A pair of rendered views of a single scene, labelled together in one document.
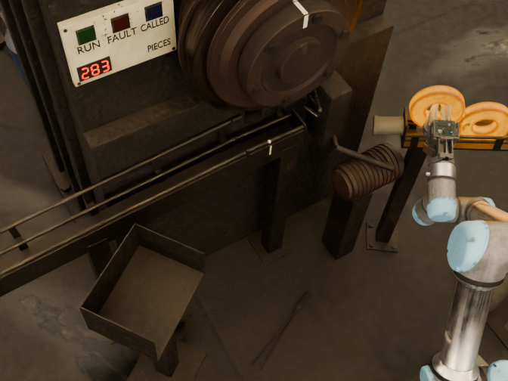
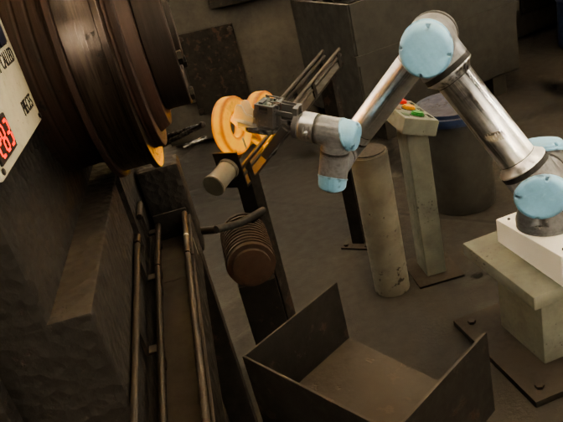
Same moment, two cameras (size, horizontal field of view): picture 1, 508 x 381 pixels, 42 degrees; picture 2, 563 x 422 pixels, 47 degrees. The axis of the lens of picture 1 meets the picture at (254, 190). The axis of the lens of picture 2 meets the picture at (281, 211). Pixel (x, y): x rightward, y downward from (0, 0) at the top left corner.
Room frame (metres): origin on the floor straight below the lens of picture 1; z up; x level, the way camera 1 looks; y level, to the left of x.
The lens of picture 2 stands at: (0.40, 0.89, 1.28)
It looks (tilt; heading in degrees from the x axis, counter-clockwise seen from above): 26 degrees down; 300
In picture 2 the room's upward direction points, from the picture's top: 14 degrees counter-clockwise
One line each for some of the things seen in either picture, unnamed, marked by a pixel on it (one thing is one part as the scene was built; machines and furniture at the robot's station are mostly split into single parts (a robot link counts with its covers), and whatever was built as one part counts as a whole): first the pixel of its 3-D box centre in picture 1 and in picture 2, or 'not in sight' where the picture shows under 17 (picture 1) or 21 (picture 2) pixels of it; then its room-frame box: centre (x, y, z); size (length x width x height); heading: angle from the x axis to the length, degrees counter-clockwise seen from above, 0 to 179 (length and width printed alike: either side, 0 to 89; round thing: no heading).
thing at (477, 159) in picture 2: not in sight; (457, 153); (0.95, -1.50, 0.22); 0.32 x 0.32 x 0.43
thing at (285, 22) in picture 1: (295, 56); (159, 28); (1.12, -0.07, 1.11); 0.28 x 0.06 x 0.28; 124
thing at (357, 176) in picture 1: (357, 204); (265, 309); (1.27, -0.37, 0.27); 0.22 x 0.13 x 0.53; 124
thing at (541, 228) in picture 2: not in sight; (544, 205); (0.56, -0.67, 0.43); 0.15 x 0.15 x 0.10
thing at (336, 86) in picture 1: (327, 109); (169, 208); (1.34, -0.20, 0.68); 0.11 x 0.08 x 0.24; 34
